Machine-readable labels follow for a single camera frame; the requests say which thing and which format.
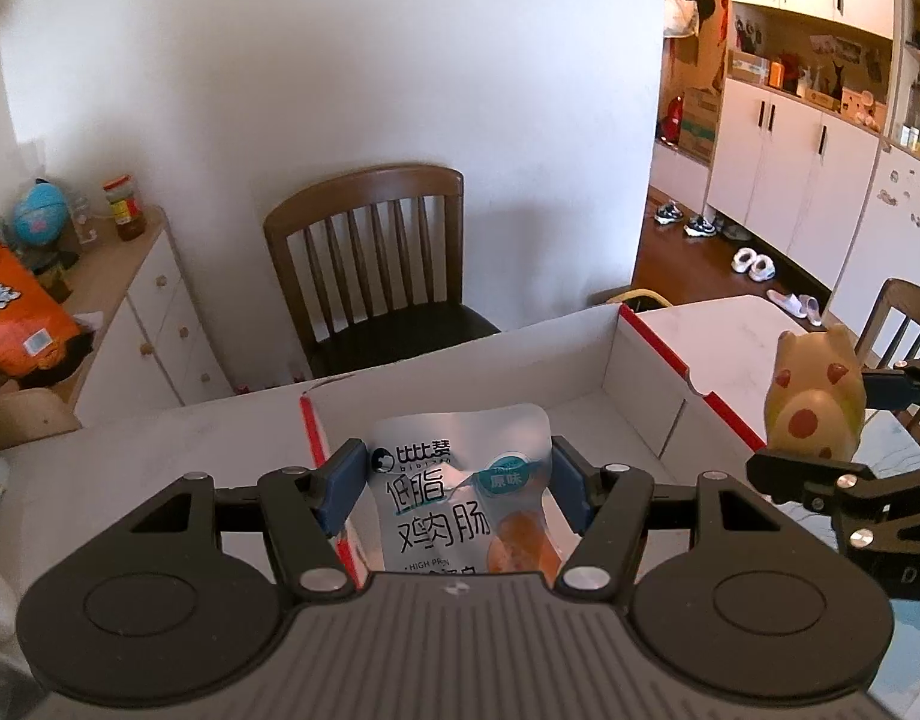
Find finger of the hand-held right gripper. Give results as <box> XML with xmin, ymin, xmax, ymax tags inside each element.
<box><xmin>862</xmin><ymin>344</ymin><xmax>920</xmax><ymax>411</ymax></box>
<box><xmin>746</xmin><ymin>448</ymin><xmax>893</xmax><ymax>553</ymax></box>

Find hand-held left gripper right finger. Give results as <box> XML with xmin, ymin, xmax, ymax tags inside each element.
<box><xmin>550</xmin><ymin>435</ymin><xmax>792</xmax><ymax>605</ymax></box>

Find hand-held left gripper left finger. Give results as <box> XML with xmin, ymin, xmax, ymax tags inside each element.
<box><xmin>122</xmin><ymin>439</ymin><xmax>369</xmax><ymax>603</ymax></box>

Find yellow pig toy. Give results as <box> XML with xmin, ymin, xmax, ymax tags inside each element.
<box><xmin>763</xmin><ymin>326</ymin><xmax>867</xmax><ymax>463</ymax></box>

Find silver snack pouch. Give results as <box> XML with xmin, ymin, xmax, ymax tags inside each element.
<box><xmin>365</xmin><ymin>403</ymin><xmax>563</xmax><ymax>587</ymax></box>

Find red cardboard box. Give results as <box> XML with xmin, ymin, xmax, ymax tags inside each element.
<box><xmin>295</xmin><ymin>301</ymin><xmax>770</xmax><ymax>593</ymax></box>

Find white marble desktop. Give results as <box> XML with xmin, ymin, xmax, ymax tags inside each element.
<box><xmin>0</xmin><ymin>294</ymin><xmax>920</xmax><ymax>720</ymax></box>

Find blue patterned table mat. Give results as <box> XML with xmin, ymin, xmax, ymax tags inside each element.
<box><xmin>853</xmin><ymin>409</ymin><xmax>920</xmax><ymax>720</ymax></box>

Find brown wooden slat chair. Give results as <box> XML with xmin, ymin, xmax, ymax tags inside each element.
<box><xmin>263</xmin><ymin>165</ymin><xmax>503</xmax><ymax>378</ymax></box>
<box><xmin>853</xmin><ymin>277</ymin><xmax>920</xmax><ymax>460</ymax></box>

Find white refrigerator with magnets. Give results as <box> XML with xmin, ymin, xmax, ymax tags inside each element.
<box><xmin>823</xmin><ymin>142</ymin><xmax>920</xmax><ymax>332</ymax></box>

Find yellow rimmed stool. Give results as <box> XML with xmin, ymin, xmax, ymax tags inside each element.
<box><xmin>589</xmin><ymin>285</ymin><xmax>675</xmax><ymax>314</ymax></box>

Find white sideboard wooden top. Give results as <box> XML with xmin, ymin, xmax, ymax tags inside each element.
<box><xmin>51</xmin><ymin>206</ymin><xmax>237</xmax><ymax>428</ymax></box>

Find cardboard carton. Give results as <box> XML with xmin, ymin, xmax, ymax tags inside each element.
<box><xmin>677</xmin><ymin>86</ymin><xmax>724</xmax><ymax>159</ymax></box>

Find light wooden child chair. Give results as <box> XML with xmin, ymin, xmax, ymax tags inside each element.
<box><xmin>0</xmin><ymin>382</ymin><xmax>83</xmax><ymax>452</ymax></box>

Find sauce jar red lid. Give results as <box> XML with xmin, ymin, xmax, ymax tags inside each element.
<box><xmin>103</xmin><ymin>175</ymin><xmax>148</xmax><ymax>243</ymax></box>

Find orange snack bag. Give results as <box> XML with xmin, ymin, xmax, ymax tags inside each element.
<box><xmin>0</xmin><ymin>229</ymin><xmax>83</xmax><ymax>391</ymax></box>

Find clear glass cup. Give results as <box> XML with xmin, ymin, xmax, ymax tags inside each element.
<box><xmin>70</xmin><ymin>199</ymin><xmax>102</xmax><ymax>245</ymax></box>

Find blue desk globe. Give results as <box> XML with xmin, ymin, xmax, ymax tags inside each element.
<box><xmin>11</xmin><ymin>178</ymin><xmax>73</xmax><ymax>254</ymax></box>

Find white tote bag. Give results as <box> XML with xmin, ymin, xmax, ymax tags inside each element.
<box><xmin>663</xmin><ymin>0</ymin><xmax>702</xmax><ymax>39</ymax></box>

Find white wall cabinet unit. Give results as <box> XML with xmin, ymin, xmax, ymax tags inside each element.
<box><xmin>703</xmin><ymin>0</ymin><xmax>920</xmax><ymax>325</ymax></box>

